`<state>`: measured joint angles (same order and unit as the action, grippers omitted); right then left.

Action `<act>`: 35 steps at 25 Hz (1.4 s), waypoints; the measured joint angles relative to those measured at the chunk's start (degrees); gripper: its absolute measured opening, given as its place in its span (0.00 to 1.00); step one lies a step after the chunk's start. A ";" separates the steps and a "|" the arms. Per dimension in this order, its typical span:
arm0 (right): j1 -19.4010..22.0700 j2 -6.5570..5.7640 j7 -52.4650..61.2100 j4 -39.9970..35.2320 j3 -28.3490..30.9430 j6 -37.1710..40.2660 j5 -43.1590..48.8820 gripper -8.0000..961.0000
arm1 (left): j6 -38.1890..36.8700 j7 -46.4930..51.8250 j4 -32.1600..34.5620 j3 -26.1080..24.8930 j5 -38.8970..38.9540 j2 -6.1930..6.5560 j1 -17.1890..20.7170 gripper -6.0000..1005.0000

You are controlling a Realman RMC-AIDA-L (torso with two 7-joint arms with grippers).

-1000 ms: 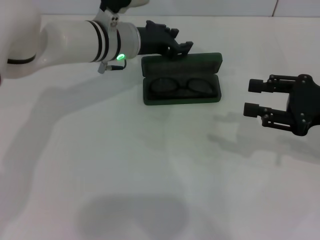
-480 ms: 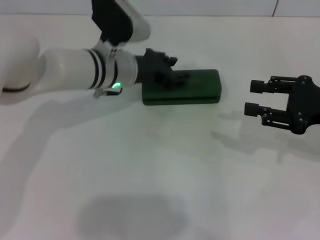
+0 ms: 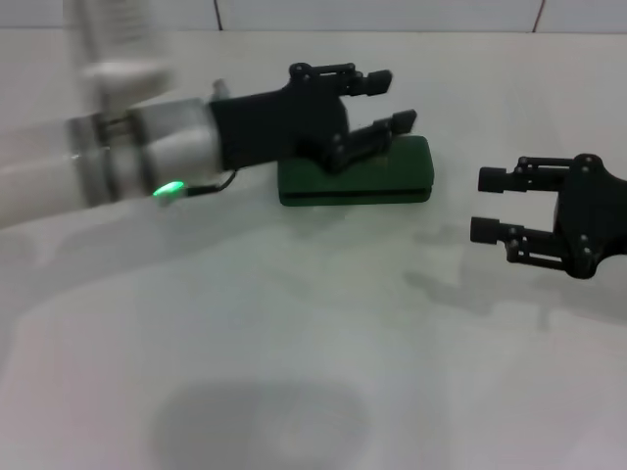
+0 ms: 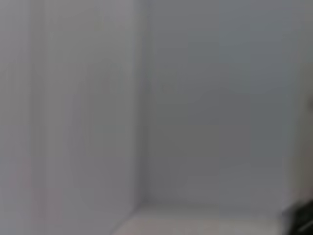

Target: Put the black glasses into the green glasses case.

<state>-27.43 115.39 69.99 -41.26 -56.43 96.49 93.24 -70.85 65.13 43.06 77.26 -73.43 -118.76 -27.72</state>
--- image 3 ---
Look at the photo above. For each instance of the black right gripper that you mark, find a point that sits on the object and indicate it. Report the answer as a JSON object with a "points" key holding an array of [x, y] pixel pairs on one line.
{"points": [[597, 215]]}

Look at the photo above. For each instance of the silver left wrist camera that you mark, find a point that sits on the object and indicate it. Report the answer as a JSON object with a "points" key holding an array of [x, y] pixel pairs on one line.
{"points": [[117, 39]]}

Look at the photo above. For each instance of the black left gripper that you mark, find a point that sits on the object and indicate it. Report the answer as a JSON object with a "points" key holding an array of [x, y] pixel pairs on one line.
{"points": [[274, 127]]}

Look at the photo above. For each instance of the green glasses case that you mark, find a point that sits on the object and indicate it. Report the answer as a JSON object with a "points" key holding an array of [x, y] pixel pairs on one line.
{"points": [[392, 171]]}

